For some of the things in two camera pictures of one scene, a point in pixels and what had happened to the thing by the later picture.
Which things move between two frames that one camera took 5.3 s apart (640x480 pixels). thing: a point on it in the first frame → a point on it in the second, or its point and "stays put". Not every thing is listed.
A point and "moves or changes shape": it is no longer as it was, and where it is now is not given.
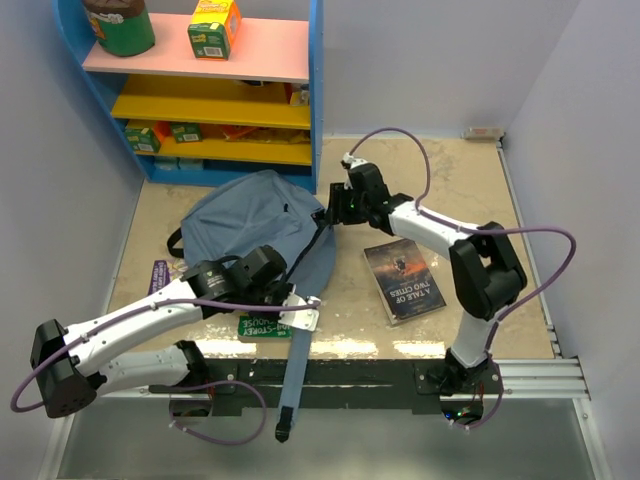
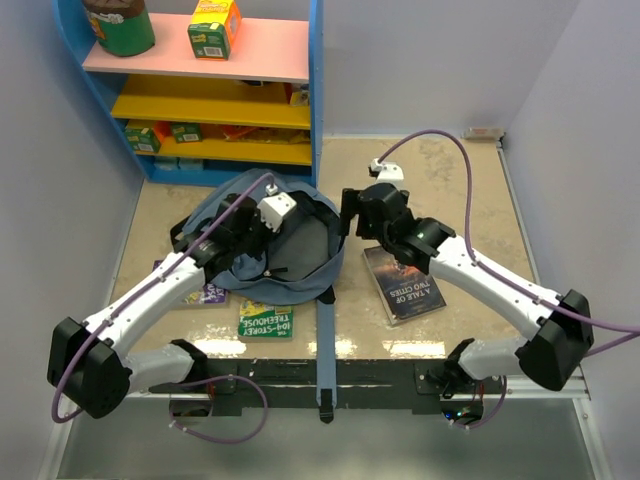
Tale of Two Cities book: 404,280 stays put
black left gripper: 283,290 → 267,236
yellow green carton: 214,29 stays put
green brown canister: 121,27 stays put
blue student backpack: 236,214 moves or changes shape
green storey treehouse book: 257,329 stays put
